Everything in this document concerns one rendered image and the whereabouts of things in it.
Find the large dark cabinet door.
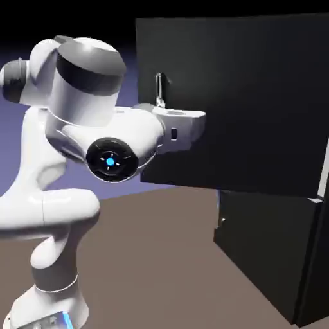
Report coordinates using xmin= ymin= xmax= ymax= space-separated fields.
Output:
xmin=135 ymin=11 xmax=329 ymax=200

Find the curved metal door handle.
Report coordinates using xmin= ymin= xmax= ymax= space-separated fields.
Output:
xmin=155 ymin=72 xmax=171 ymax=104

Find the small metal door handle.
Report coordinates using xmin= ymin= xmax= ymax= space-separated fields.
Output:
xmin=217 ymin=191 xmax=227 ymax=229

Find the small dark cabinet door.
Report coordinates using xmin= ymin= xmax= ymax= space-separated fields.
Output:
xmin=213 ymin=190 xmax=320 ymax=325

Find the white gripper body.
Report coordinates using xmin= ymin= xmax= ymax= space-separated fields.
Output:
xmin=153 ymin=106 xmax=207 ymax=150

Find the dark cabinet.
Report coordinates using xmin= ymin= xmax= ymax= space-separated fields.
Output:
xmin=213 ymin=136 xmax=329 ymax=329

